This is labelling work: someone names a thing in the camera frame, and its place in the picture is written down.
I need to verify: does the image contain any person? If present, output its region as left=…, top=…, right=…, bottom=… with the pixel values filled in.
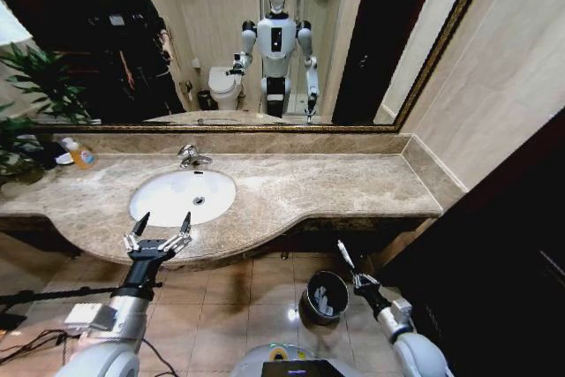
left=65, top=0, right=187, bottom=124

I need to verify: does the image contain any black floor cable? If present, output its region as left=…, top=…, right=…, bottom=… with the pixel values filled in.
left=0, top=327, right=81, bottom=366
left=139, top=336, right=178, bottom=377

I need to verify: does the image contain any white robot front shell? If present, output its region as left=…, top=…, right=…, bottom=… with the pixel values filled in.
left=229, top=340, right=398, bottom=377

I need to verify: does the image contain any gold framed wall mirror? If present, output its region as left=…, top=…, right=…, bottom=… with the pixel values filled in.
left=0, top=0, right=500, bottom=134

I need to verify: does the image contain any small dark bin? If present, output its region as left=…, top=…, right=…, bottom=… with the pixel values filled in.
left=196, top=89, right=218, bottom=111

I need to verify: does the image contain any white oval sink basin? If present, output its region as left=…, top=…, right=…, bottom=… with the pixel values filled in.
left=128, top=168, right=237, bottom=229

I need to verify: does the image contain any black round trash bin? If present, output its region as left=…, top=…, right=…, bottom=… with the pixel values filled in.
left=298, top=270, right=350, bottom=327

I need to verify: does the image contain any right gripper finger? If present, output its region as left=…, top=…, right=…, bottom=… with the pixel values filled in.
left=336, top=239, right=357, bottom=280
left=339, top=240, right=359, bottom=279

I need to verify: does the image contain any black stand bar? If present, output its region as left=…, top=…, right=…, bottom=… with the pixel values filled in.
left=0, top=284, right=129, bottom=308

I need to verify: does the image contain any dark wooden door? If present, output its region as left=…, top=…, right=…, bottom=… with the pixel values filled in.
left=378, top=117, right=565, bottom=377

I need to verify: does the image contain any chrome faucet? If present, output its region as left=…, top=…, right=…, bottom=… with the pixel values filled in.
left=177, top=143, right=215, bottom=170

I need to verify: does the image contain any mirrored white humanoid robot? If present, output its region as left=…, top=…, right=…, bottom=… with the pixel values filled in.
left=224, top=0, right=321, bottom=124

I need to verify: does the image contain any orange soap bottle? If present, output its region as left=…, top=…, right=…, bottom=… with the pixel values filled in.
left=61, top=137, right=98, bottom=171

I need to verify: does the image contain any white toilet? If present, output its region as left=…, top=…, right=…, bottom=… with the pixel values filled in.
left=207, top=64, right=245, bottom=112

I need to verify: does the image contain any green leafy plant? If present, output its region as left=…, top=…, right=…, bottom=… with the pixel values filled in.
left=0, top=42, right=93, bottom=187

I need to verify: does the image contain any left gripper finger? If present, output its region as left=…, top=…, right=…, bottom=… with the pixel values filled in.
left=123, top=212, right=151, bottom=255
left=163, top=211, right=194, bottom=253

